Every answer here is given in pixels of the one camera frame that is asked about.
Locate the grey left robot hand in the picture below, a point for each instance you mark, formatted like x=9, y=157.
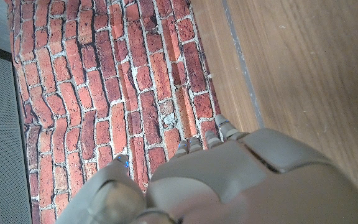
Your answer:
x=228, y=186

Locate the red brick print backdrop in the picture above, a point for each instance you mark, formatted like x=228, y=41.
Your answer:
x=104, y=77

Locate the perforated panel with black frame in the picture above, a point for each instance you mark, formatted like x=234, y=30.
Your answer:
x=2, y=140

